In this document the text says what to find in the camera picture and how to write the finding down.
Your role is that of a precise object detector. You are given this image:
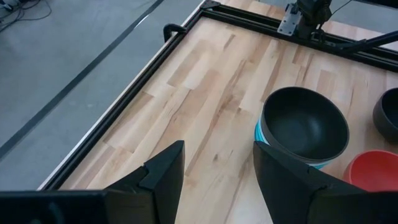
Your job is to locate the grey metal bracket plate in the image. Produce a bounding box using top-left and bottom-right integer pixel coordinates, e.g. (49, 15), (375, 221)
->
(276, 2), (303, 37)

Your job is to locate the black table clamp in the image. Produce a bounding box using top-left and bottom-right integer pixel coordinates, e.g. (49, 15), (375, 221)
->
(162, 23), (188, 44)

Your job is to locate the black floor cable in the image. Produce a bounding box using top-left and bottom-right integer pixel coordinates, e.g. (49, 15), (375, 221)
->
(0, 0), (53, 32)

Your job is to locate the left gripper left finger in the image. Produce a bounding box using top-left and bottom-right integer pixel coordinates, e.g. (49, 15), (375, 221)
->
(104, 139), (187, 224)

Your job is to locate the black aluminium table frame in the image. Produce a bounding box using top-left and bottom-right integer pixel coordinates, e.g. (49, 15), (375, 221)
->
(39, 0), (398, 191)

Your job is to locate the blue bowl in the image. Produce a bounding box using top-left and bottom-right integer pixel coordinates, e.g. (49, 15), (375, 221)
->
(254, 119), (335, 170)

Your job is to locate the black bowl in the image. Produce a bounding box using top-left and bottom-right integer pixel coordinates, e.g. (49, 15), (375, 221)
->
(372, 87), (398, 144)
(259, 86), (351, 164)

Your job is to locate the red bowl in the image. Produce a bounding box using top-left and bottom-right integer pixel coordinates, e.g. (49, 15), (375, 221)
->
(343, 149), (398, 192)

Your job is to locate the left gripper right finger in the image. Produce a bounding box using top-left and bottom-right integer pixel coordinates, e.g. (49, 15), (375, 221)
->
(252, 141), (366, 224)

